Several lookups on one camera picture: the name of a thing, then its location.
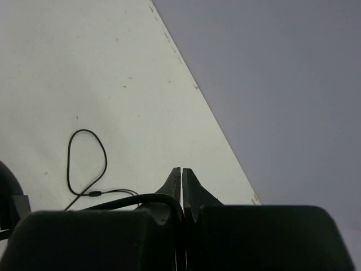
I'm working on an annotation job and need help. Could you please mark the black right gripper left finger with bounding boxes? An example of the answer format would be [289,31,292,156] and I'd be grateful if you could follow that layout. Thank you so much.
[5,168,183,270]

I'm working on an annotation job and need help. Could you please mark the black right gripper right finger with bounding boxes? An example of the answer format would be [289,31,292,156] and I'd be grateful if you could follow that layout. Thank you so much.
[182,168,355,270]

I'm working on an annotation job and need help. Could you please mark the black headphones with cord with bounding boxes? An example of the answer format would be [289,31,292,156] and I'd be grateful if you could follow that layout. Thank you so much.
[0,129,186,243]

